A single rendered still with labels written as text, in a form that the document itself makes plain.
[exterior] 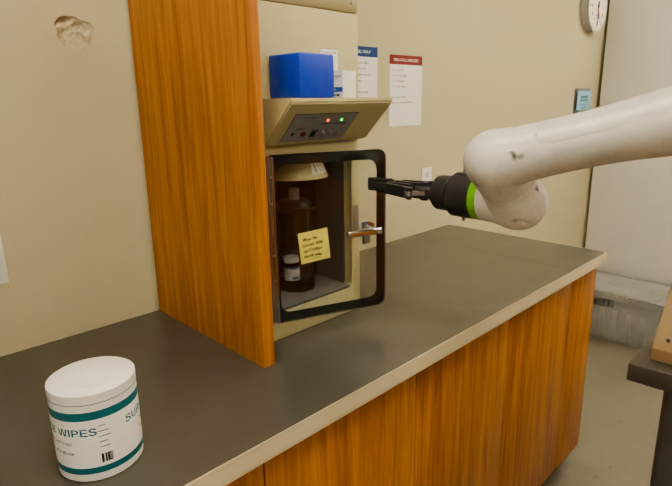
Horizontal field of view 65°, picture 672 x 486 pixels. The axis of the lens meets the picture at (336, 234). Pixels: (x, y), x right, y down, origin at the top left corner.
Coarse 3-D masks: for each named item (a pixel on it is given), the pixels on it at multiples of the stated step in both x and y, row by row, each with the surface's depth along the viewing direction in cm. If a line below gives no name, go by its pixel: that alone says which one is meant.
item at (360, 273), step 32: (288, 160) 119; (320, 160) 122; (352, 160) 125; (384, 160) 129; (288, 192) 120; (320, 192) 124; (352, 192) 127; (384, 192) 131; (288, 224) 122; (320, 224) 125; (352, 224) 129; (384, 224) 133; (288, 256) 124; (352, 256) 131; (384, 256) 135; (288, 288) 125; (320, 288) 129; (352, 288) 133; (384, 288) 137; (288, 320) 127
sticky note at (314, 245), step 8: (304, 232) 124; (312, 232) 125; (320, 232) 126; (304, 240) 124; (312, 240) 125; (320, 240) 126; (328, 240) 127; (304, 248) 125; (312, 248) 126; (320, 248) 127; (328, 248) 128; (304, 256) 125; (312, 256) 126; (320, 256) 127; (328, 256) 128
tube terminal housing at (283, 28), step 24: (264, 24) 112; (288, 24) 116; (312, 24) 121; (336, 24) 126; (264, 48) 113; (288, 48) 117; (312, 48) 122; (336, 48) 127; (264, 72) 114; (264, 96) 115; (312, 144) 127; (336, 144) 132
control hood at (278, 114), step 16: (272, 112) 110; (288, 112) 108; (304, 112) 111; (320, 112) 114; (336, 112) 118; (368, 112) 126; (272, 128) 111; (352, 128) 128; (368, 128) 132; (272, 144) 115; (288, 144) 119
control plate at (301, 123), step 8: (352, 112) 122; (296, 120) 112; (304, 120) 114; (312, 120) 115; (320, 120) 117; (336, 120) 121; (344, 120) 123; (352, 120) 125; (288, 128) 113; (296, 128) 115; (304, 128) 116; (312, 128) 118; (320, 128) 120; (328, 128) 122; (336, 128) 124; (344, 128) 126; (288, 136) 116; (296, 136) 117; (304, 136) 119; (320, 136) 123; (328, 136) 125; (336, 136) 127
